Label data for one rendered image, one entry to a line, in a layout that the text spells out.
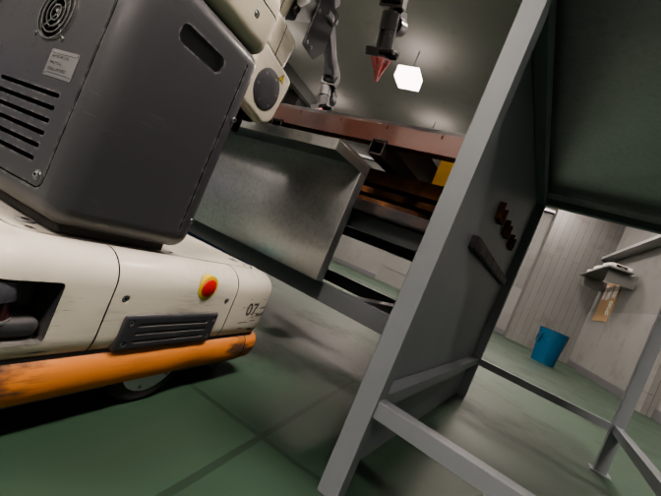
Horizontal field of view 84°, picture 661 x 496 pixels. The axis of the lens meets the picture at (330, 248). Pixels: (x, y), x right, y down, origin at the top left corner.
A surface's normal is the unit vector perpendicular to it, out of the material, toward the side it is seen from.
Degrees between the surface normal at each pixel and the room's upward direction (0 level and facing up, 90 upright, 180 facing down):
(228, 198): 90
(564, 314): 90
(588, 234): 90
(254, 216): 90
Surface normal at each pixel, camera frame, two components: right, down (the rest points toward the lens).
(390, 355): -0.49, -0.20
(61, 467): 0.39, -0.92
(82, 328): 0.85, 0.36
